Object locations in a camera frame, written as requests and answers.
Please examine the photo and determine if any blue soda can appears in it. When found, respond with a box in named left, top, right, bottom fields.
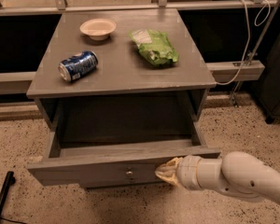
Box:
left=58, top=50, right=98, bottom=82

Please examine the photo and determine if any white hanging cable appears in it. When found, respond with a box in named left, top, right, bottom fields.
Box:
left=215, top=0, right=273, bottom=87

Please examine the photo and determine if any grey top drawer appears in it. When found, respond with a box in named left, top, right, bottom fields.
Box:
left=28, top=91, right=220, bottom=189

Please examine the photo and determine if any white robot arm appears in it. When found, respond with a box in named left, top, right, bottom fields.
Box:
left=155, top=151, right=280, bottom=205

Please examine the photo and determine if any metal diagonal support pole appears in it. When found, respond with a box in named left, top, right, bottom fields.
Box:
left=225, top=0, right=280, bottom=107

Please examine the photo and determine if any white shallow bowl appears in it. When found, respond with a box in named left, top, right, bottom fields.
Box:
left=80, top=19, right=117, bottom=41

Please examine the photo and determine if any black floor stand leg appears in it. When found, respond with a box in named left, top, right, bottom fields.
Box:
left=0, top=171, right=15, bottom=217

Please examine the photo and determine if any grey wooden nightstand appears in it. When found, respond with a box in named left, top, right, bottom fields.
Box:
left=26, top=8, right=217, bottom=133

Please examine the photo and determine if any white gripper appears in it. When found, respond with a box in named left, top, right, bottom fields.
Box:
left=155, top=155, right=202, bottom=190

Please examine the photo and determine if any grey metal rail frame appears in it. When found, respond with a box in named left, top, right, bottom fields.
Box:
left=0, top=0, right=280, bottom=95

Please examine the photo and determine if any green chip bag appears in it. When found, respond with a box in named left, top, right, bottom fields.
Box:
left=130, top=29, right=179, bottom=67

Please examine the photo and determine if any dark grey cabinet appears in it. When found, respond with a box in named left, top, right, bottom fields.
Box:
left=252, top=33, right=280, bottom=124

